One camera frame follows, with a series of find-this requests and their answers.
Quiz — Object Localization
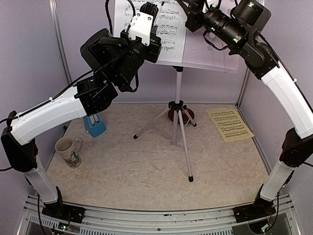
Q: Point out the white sheet music page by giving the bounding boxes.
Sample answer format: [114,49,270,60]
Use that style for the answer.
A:
[113,0,186,64]

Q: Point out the white perforated music stand desk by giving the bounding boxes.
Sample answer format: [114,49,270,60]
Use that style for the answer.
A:
[157,28,240,73]

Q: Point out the silver tripod stand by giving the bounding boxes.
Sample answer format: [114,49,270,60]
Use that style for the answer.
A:
[133,66,197,182]

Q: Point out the yellowed sheet music page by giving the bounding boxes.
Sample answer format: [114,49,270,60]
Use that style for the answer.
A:
[206,107,254,142]

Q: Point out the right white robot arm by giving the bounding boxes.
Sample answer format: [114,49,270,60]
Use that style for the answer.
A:
[179,0,313,217]

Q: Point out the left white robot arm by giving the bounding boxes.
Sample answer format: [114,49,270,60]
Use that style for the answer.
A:
[0,26,161,218]

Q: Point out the red floral plate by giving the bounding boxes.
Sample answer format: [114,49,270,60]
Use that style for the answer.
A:
[167,107,195,124]

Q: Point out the blue metronome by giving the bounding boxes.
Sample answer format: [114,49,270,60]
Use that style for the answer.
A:
[83,114,107,138]

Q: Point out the cream dragon mug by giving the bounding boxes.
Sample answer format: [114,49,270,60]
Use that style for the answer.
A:
[55,137,84,168]

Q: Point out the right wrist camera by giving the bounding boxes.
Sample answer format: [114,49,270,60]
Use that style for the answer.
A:
[202,0,222,13]

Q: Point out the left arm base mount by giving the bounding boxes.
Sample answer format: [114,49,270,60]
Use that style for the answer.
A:
[42,203,85,224]

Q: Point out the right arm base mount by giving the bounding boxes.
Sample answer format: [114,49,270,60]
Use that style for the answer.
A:
[233,204,276,223]

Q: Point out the front aluminium rail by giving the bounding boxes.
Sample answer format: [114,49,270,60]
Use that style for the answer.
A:
[14,194,304,235]

